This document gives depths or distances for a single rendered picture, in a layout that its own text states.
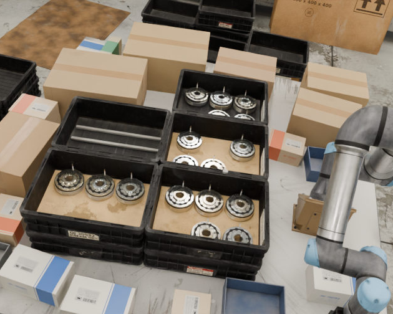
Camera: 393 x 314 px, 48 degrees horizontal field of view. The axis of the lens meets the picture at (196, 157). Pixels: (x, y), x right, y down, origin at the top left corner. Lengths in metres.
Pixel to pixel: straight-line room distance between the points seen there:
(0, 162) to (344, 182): 1.18
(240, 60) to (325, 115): 0.53
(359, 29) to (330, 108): 2.33
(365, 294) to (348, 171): 0.33
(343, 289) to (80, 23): 3.29
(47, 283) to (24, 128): 0.65
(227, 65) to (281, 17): 2.14
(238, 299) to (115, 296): 0.42
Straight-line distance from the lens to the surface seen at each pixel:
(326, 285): 1.61
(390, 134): 1.30
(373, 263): 1.32
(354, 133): 1.30
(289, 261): 1.72
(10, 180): 1.75
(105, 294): 1.47
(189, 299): 1.49
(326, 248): 1.31
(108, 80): 2.01
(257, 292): 1.62
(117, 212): 1.59
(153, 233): 1.42
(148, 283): 1.59
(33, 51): 3.87
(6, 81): 2.95
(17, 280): 1.54
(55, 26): 4.18
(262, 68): 2.28
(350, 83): 2.36
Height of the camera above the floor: 2.10
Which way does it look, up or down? 46 degrees down
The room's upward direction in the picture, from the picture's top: 9 degrees clockwise
